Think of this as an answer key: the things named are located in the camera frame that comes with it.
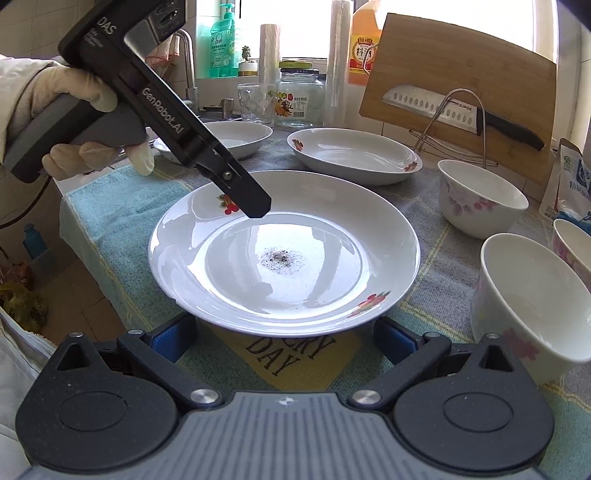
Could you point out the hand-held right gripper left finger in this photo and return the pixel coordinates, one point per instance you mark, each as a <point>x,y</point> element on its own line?
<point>171,339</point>

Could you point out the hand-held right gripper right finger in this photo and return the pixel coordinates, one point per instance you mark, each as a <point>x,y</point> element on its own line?
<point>392,339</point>

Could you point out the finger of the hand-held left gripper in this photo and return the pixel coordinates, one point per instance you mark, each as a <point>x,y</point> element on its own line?
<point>247,196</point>

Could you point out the large white floral plate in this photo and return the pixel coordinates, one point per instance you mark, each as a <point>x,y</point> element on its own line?
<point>300,286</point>

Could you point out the white pink floral bowl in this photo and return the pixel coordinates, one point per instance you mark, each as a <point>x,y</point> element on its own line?
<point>485,184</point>
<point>575,249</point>
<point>521,286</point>

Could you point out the person's left forearm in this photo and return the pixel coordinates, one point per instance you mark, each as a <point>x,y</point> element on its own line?
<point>14,87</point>

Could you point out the person's left hand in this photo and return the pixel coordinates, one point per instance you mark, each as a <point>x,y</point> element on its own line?
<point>60,81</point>

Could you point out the metal faucet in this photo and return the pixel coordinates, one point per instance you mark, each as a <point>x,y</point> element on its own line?
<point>189,69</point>

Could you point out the pink cloth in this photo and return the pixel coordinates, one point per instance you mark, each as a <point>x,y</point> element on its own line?
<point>166,50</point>

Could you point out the grey blue checked towel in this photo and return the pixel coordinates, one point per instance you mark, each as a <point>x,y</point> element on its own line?
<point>438,286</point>

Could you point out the metal sink knob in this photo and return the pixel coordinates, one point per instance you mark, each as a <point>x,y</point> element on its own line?
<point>227,108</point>

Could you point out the green dish soap bottle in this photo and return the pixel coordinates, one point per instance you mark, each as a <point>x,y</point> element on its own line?
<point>224,46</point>

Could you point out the clear glass cup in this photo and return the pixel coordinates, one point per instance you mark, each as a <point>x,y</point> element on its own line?
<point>254,104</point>

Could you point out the small potted plant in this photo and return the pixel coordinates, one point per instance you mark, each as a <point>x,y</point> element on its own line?
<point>248,67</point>

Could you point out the clear glass jar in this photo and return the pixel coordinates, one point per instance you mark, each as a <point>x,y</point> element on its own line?
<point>295,106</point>

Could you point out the short plastic wrap roll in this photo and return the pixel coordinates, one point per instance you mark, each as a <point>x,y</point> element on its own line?
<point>269,50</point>

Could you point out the person's white clothing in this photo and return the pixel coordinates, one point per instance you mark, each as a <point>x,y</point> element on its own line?
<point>18,369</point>

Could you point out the plastic bag of scraps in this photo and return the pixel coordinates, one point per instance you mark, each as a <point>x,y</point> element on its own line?
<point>21,295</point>

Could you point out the tall plastic wrap roll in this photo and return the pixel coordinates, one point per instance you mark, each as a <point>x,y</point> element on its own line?
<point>339,60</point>

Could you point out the blue bottle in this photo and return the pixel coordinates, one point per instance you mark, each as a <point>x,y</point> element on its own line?
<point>34,242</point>

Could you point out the orange cooking oil bottle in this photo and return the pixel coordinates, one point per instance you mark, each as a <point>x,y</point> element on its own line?
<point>364,27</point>

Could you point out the white blue salt bag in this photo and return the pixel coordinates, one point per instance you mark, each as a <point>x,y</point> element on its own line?
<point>570,184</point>

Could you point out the bamboo cutting board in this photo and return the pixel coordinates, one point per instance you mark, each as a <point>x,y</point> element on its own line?
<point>461,55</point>

